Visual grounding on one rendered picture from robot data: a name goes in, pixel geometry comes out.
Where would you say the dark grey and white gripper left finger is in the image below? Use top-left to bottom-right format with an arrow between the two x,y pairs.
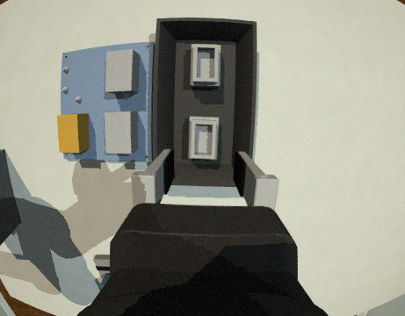
131,149 -> 174,207

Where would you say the yellow cube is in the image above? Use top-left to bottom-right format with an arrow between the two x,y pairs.
57,113 -> 90,153

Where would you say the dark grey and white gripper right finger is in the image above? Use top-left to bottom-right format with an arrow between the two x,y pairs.
233,151 -> 279,211

